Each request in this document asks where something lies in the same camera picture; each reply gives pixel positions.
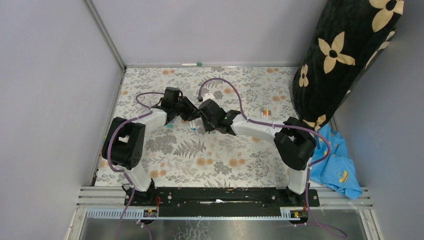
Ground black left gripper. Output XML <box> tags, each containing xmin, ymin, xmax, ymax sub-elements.
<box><xmin>172</xmin><ymin>96</ymin><xmax>201</xmax><ymax>122</ymax></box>

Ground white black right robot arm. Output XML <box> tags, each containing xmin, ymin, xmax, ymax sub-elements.
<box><xmin>197</xmin><ymin>93</ymin><xmax>317</xmax><ymax>206</ymax></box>

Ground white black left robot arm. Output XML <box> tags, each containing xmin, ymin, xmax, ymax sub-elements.
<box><xmin>101</xmin><ymin>87</ymin><xmax>200</xmax><ymax>206</ymax></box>

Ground white marker on ledge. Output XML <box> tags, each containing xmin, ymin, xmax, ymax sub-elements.
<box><xmin>181</xmin><ymin>62</ymin><xmax>203</xmax><ymax>67</ymax></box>

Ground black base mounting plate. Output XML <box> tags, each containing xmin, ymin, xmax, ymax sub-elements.
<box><xmin>123</xmin><ymin>186</ymin><xmax>320</xmax><ymax>212</ymax></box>

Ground blue patterned cloth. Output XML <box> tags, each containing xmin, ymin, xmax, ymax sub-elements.
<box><xmin>309</xmin><ymin>124</ymin><xmax>362</xmax><ymax>199</ymax></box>

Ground black floral cushion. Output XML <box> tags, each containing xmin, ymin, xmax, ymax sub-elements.
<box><xmin>291</xmin><ymin>0</ymin><xmax>404</xmax><ymax>131</ymax></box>

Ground grey slotted cable duct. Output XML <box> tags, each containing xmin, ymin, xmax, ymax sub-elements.
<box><xmin>86</xmin><ymin>207</ymin><xmax>300</xmax><ymax>221</ymax></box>

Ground aluminium frame rails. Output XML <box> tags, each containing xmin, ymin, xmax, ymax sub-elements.
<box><xmin>77</xmin><ymin>185</ymin><xmax>373</xmax><ymax>210</ymax></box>

